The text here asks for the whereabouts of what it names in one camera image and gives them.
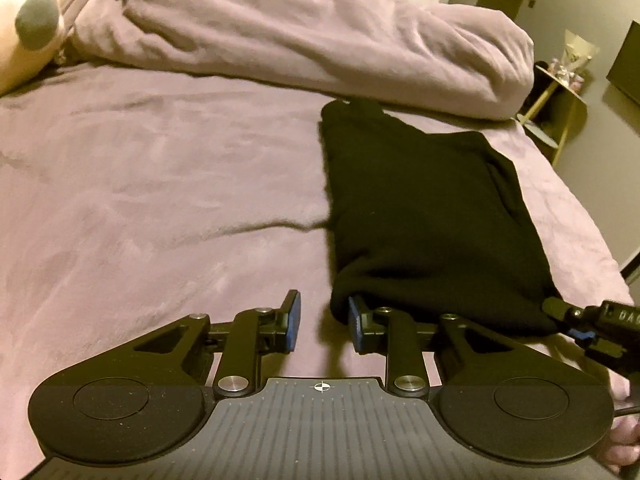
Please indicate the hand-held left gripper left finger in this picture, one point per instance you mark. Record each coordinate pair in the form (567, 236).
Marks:
(295, 321)

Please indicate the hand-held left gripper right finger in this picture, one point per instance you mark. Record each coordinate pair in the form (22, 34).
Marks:
(356, 326)

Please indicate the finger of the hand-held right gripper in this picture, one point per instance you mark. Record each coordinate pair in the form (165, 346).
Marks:
(562, 308)
(597, 347)

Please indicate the black garment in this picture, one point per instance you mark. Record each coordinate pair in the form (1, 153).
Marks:
(425, 210)

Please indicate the person's right hand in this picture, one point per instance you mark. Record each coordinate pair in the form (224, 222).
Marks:
(625, 447)

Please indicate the yellow-legged side table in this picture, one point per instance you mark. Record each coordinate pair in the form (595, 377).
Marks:
(555, 105)

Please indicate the paper-wrapped bouquet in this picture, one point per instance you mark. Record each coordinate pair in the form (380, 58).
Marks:
(575, 55)

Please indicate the bunched purple duvet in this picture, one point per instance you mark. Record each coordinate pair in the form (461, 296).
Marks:
(300, 25)

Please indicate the cream plush toy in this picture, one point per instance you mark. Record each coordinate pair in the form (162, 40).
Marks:
(20, 55)

